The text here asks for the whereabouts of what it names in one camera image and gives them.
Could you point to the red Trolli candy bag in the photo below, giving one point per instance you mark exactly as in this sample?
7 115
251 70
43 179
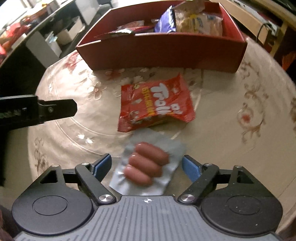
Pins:
151 103

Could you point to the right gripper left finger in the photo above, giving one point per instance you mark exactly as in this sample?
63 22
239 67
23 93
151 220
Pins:
90 177

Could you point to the floral beige tablecloth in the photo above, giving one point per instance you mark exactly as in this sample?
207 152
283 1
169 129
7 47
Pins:
244 118

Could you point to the clear bag yellow snacks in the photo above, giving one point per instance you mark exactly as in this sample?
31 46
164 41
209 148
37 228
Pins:
192 17

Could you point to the vacuum packed sausages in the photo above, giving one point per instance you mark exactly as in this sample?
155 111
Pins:
147 164

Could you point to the wooden TV console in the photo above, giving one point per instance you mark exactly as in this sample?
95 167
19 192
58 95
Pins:
270 25

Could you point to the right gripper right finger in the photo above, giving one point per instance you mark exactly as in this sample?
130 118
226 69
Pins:
202 177

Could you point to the purple wafer biscuit packet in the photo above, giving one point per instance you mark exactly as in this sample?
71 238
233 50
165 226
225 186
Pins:
167 22

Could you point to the grey low cabinet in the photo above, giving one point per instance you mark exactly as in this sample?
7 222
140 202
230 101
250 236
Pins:
41 41

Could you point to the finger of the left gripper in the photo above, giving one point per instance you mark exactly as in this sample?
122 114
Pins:
56 109

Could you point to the red cardboard box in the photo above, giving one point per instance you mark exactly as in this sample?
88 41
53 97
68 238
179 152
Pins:
177 50

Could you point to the white storage bin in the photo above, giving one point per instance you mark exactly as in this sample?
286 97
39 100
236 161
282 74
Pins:
68 34

